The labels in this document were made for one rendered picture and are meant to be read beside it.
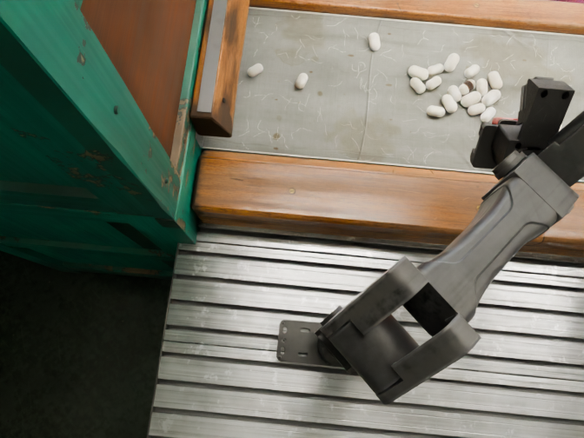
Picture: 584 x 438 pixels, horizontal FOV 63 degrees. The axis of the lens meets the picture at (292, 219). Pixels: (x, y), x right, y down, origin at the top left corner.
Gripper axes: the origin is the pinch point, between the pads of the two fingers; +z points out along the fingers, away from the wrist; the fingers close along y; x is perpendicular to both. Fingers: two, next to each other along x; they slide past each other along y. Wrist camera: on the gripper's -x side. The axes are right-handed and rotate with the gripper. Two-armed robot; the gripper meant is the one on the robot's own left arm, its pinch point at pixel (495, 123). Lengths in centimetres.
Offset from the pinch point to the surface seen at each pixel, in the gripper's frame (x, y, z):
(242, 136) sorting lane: 9.3, 40.2, 6.9
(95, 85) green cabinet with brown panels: -13, 47, -33
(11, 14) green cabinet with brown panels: -21, 47, -42
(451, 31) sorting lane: -7.1, 3.2, 26.5
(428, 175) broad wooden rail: 11.0, 7.7, 1.6
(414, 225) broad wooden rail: 16.7, 9.8, -5.4
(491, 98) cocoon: 0.9, -3.4, 13.9
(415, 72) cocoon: -1.6, 10.2, 17.0
